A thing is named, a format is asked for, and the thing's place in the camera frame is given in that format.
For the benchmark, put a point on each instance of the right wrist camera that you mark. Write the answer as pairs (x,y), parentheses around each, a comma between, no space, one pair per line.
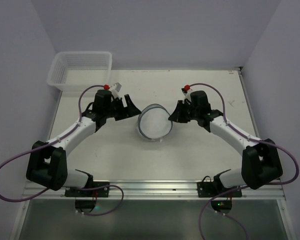
(186,90)

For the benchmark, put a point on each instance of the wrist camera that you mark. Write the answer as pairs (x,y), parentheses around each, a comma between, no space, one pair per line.
(114,89)
(186,90)

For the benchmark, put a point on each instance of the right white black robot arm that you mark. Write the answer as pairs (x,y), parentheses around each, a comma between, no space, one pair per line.
(260,162)

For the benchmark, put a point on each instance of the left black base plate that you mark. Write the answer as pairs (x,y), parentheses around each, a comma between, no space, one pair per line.
(102,191)

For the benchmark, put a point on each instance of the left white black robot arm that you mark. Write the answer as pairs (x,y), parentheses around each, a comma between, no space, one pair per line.
(48,165)

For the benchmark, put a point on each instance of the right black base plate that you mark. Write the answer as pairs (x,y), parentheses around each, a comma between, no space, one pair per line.
(211,187)

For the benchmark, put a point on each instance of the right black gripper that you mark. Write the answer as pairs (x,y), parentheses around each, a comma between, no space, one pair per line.
(184,112)

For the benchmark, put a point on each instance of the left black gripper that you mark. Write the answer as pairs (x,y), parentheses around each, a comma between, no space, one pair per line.
(122,108)

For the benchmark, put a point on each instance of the aluminium mounting rail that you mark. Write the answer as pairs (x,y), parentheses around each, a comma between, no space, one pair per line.
(181,190)

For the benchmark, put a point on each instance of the white plastic mesh basket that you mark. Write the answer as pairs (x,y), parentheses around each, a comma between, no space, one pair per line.
(74,71)

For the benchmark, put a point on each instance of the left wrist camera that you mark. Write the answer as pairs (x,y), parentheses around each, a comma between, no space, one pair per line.
(114,89)

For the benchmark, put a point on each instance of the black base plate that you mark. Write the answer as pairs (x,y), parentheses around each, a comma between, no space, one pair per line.
(102,191)
(211,187)

